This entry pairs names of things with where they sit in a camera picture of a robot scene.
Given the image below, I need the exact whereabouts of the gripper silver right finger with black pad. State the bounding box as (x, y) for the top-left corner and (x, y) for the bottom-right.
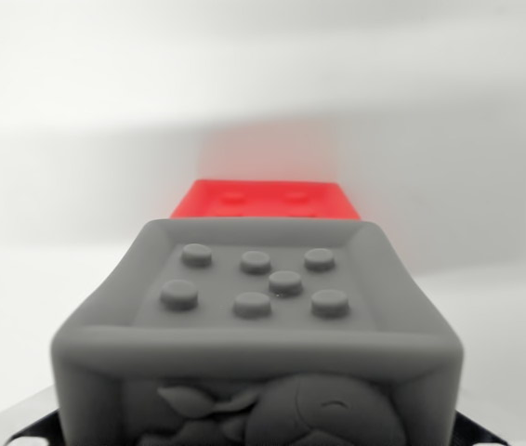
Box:
(451, 407), (522, 446)

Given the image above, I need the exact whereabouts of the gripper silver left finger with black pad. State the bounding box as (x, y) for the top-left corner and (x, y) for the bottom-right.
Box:
(0, 387), (62, 446)

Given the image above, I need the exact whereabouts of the red rubber cube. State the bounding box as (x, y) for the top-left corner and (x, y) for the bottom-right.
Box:
(168, 178), (362, 222)

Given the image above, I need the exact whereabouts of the grey rubber cube with studs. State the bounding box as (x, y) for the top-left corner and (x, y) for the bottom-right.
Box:
(48, 217), (465, 446)

